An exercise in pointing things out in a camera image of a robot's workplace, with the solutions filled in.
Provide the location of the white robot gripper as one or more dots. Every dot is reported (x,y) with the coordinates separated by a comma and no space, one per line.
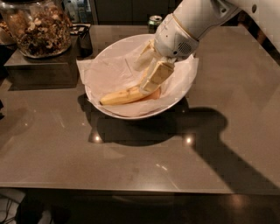
(171,37)

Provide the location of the yellow banana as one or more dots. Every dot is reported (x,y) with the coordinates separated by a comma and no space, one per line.
(124,96)

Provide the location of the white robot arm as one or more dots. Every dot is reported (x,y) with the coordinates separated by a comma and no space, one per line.
(198,17)

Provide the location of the green soda can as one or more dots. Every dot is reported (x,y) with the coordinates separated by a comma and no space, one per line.
(154,22)

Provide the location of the white paper liner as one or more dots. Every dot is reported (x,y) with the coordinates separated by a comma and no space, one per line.
(113,73)

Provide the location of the black scoop holder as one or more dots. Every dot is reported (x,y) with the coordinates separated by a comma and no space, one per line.
(81,31)

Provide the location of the dark square stand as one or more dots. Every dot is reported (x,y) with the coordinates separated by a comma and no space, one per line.
(49,73)

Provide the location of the glass jar of nuts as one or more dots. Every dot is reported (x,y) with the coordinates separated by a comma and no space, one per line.
(40,28)

